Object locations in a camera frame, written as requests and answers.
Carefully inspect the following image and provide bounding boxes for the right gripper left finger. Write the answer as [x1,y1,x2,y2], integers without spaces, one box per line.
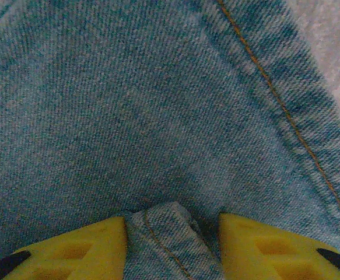
[0,216,129,280]

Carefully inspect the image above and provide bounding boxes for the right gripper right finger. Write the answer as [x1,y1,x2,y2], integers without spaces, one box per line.
[218,212,340,280]

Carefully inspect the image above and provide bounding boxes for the blue denim jeans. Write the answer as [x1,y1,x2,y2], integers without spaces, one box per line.
[0,0,340,280]

